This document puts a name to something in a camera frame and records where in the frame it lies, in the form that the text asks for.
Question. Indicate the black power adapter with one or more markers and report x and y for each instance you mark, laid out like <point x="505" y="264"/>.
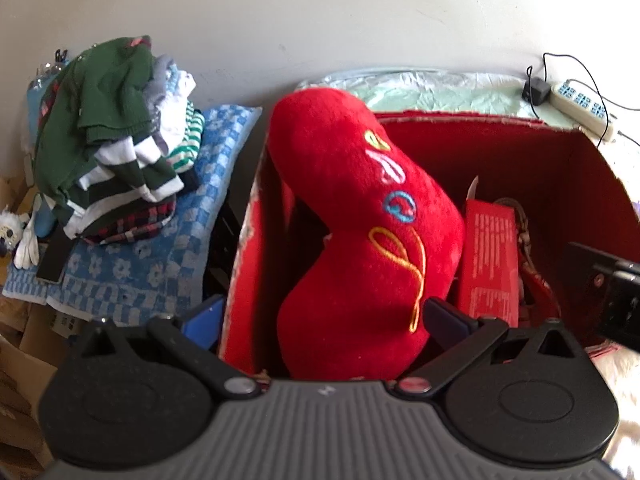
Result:
<point x="535" y="91"/>

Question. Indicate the white plush toy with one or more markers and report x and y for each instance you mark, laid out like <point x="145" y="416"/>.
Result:
<point x="9" y="232"/>

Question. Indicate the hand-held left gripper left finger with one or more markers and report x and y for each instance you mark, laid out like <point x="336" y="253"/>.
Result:
<point x="202" y="325"/>

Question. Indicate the pile of folded clothes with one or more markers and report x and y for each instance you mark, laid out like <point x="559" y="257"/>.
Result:
<point x="100" y="90"/>

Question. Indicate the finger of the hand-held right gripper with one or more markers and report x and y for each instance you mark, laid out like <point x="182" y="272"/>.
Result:
<point x="585" y="265"/>

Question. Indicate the red plush pillow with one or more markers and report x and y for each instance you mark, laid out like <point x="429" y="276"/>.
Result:
<point x="350" y="185"/>

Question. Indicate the white glove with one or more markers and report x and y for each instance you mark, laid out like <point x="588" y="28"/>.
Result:
<point x="27" y="250"/>

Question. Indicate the red lined cardboard box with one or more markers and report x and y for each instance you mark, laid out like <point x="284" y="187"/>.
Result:
<point x="550" y="170"/>

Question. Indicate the blue checkered floral towel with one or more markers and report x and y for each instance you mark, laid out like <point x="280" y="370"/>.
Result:
<point x="150" y="270"/>

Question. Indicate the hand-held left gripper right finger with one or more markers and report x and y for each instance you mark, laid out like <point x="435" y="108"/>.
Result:
<point x="447" y="322"/>

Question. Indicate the flat red carton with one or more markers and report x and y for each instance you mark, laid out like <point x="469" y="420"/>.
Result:
<point x="487" y="260"/>

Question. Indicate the black flat rectangular object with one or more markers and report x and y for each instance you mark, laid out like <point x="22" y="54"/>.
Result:
<point x="52" y="260"/>

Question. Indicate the brown cardboard boxes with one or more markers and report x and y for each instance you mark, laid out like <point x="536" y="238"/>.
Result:
<point x="20" y="360"/>

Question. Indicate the light green quilted mat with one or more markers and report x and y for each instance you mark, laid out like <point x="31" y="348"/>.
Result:
<point x="425" y="91"/>

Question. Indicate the white paper slip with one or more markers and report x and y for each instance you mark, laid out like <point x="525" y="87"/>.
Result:
<point x="473" y="189"/>

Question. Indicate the light blue white clothes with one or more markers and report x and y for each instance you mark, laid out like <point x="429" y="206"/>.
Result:
<point x="167" y="87"/>

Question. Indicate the dark plaid shirt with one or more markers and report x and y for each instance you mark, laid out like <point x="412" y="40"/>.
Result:
<point x="135" y="222"/>

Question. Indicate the white power strip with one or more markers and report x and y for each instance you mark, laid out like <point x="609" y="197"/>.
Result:
<point x="580" y="102"/>

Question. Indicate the thin striped green white cloth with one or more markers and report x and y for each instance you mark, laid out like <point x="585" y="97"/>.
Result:
<point x="187" y="140"/>

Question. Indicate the white green striped garment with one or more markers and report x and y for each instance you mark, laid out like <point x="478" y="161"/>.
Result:
<point x="125" y="165"/>

